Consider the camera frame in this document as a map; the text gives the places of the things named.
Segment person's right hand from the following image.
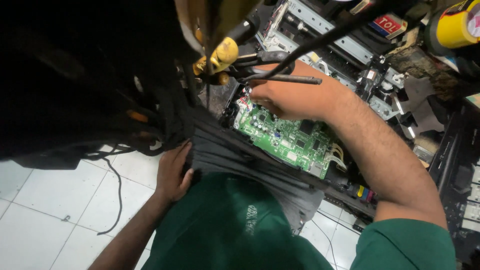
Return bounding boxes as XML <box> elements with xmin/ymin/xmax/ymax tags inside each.
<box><xmin>249</xmin><ymin>61</ymin><xmax>344</xmax><ymax>123</ymax></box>

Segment person's left hand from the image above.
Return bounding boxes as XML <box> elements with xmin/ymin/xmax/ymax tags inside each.
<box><xmin>155</xmin><ymin>141</ymin><xmax>195</xmax><ymax>204</ymax></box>

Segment grey printer casing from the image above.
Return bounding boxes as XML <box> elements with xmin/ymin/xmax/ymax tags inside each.
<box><xmin>183</xmin><ymin>108</ymin><xmax>327</xmax><ymax>226</ymax></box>

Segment green circuit board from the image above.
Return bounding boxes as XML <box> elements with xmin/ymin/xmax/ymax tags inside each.
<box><xmin>233</xmin><ymin>102</ymin><xmax>335</xmax><ymax>180</ymax></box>

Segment metal printer chassis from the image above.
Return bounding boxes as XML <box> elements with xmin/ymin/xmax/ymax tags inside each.
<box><xmin>258</xmin><ymin>0</ymin><xmax>415</xmax><ymax>121</ymax></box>

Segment person's green shirt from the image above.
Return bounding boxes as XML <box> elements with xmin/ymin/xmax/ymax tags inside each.
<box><xmin>142</xmin><ymin>172</ymin><xmax>457</xmax><ymax>270</ymax></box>

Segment row of coloured ink cartridges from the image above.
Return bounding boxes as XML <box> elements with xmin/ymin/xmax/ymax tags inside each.
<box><xmin>346</xmin><ymin>183</ymin><xmax>376</xmax><ymax>204</ymax></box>

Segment red labelled box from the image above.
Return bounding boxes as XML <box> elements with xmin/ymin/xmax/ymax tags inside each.
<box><xmin>369</xmin><ymin>14</ymin><xmax>409</xmax><ymax>40</ymax></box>

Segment yellow tape roll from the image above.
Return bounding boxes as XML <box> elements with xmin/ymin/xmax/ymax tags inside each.
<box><xmin>436</xmin><ymin>0</ymin><xmax>480</xmax><ymax>50</ymax></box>

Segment black printer unit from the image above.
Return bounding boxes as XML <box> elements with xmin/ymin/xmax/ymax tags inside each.
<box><xmin>428</xmin><ymin>97</ymin><xmax>480</xmax><ymax>265</ymax></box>

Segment yellow handled tool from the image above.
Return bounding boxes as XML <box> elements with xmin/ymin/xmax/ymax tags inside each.
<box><xmin>192</xmin><ymin>36</ymin><xmax>240</xmax><ymax>76</ymax></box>

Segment thick black cable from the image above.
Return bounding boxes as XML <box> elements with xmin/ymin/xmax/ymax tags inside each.
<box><xmin>240</xmin><ymin>0</ymin><xmax>417</xmax><ymax>82</ymax></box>

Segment white ribbon cables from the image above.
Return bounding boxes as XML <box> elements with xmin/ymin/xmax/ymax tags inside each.
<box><xmin>325</xmin><ymin>143</ymin><xmax>348</xmax><ymax>172</ymax></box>

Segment thin black floor cable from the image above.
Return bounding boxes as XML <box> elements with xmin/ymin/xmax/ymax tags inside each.
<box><xmin>310</xmin><ymin>209</ymin><xmax>361</xmax><ymax>270</ymax></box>

